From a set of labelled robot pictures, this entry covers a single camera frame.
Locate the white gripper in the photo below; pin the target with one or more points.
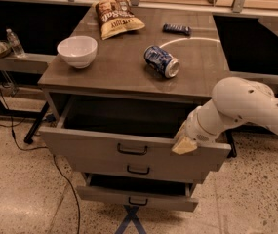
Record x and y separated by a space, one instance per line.
195 131

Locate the grey top drawer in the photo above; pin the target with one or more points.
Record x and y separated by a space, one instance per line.
127 131

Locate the grey drawer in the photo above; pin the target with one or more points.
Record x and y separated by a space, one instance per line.
127 131
160 172
135 199

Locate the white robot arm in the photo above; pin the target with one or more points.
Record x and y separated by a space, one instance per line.
234 102

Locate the grey middle drawer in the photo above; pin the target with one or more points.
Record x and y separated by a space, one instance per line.
160 172

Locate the grey bottom drawer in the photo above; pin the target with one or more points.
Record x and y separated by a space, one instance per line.
135 199

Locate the grey drawer cabinet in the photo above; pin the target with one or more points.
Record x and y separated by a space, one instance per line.
120 70

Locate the blue soda can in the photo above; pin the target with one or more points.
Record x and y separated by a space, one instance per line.
161 61

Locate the white bowl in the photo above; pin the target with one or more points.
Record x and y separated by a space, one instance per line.
78 51

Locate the brown chip bag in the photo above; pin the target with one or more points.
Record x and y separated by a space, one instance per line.
115 17

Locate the grey side bench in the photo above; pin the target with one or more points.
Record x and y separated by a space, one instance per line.
31 63

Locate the clear plastic water bottle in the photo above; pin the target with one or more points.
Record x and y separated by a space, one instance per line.
15 44

